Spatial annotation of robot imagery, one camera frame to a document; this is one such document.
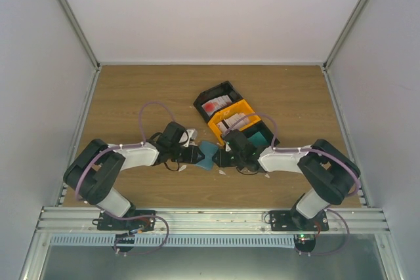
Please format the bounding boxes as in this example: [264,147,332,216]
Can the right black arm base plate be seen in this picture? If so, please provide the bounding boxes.
[263,210,329,232]

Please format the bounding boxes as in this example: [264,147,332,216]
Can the black bin with green cards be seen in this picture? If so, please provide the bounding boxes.
[242,121,274,146]

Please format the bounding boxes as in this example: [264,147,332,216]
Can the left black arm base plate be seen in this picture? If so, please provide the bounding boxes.
[92,209,156,231]

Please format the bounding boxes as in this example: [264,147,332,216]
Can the white card stack orange bin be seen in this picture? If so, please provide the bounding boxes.
[215,113,251,133]

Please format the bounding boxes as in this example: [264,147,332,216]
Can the red dot card stack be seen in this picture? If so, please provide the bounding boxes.
[202,95,232,116]

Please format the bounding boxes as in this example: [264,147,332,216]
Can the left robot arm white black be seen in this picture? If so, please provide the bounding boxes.
[63,121,204,230]

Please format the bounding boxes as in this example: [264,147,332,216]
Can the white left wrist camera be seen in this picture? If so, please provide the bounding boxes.
[184,129,198,148]

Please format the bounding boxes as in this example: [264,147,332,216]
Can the aluminium front rail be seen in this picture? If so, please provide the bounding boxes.
[35,207,390,235]

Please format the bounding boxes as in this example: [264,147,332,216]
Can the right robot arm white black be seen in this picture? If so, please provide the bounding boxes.
[212,130,360,231]

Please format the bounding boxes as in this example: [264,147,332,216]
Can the grey slotted cable duct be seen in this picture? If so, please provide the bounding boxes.
[50,233,295,249]

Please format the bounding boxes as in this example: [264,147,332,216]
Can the blue leather card holder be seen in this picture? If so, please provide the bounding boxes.
[195,141,219,170]

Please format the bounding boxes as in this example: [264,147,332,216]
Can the black bin with red cards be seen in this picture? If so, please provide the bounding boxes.
[193,81,243,123]

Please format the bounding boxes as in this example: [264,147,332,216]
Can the orange plastic bin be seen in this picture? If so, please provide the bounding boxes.
[207,99,261,145]

